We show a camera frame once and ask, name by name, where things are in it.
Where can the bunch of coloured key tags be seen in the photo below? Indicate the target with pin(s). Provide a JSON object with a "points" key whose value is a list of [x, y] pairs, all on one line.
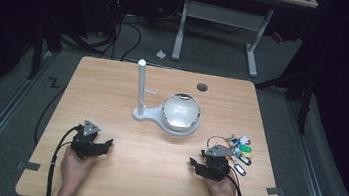
{"points": [[244, 150]]}

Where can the white-legged wooden desk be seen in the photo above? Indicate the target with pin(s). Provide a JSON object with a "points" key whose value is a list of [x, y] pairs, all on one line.
{"points": [[223, 15]]}

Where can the round grey table grommet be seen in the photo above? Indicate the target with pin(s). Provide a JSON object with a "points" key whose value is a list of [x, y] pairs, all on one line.
{"points": [[202, 87]]}

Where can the person's left hand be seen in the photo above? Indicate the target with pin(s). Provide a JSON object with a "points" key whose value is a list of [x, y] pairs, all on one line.
{"points": [[75, 166]]}

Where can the black metal stand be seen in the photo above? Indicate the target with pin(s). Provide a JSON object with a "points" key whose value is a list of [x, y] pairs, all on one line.
{"points": [[36, 51], [304, 104]]}

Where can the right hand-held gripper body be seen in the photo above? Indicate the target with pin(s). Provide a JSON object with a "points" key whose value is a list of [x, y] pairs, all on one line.
{"points": [[216, 165]]}

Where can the person's right hand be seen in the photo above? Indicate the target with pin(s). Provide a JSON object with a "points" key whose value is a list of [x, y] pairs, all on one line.
{"points": [[223, 193]]}

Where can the crumpled white paper scrap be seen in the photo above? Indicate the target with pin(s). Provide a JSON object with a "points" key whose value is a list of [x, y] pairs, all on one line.
{"points": [[161, 54]]}

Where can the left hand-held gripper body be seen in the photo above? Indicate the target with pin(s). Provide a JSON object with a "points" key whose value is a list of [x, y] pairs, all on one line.
{"points": [[84, 142]]}

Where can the grey tape strip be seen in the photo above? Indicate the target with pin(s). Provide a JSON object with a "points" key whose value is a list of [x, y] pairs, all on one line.
{"points": [[275, 191], [29, 166]]}

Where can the white stand with pole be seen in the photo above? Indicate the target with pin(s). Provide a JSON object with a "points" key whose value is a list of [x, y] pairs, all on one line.
{"points": [[147, 114]]}

